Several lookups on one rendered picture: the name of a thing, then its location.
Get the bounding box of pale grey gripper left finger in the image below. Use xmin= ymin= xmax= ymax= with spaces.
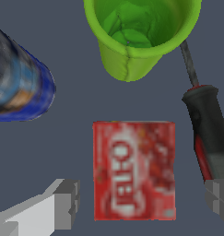
xmin=0 ymin=178 xmax=81 ymax=236

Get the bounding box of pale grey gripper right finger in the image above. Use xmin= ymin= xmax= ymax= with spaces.
xmin=204 ymin=178 xmax=224 ymax=227

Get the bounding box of black and red screwdriver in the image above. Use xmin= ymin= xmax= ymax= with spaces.
xmin=179 ymin=40 xmax=224 ymax=183

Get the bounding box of red gelatin box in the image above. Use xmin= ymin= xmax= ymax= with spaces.
xmin=92 ymin=120 xmax=177 ymax=221

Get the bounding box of blue can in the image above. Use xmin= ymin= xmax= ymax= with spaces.
xmin=0 ymin=25 xmax=57 ymax=123

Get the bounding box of green cup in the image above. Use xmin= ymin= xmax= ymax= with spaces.
xmin=83 ymin=0 xmax=203 ymax=83

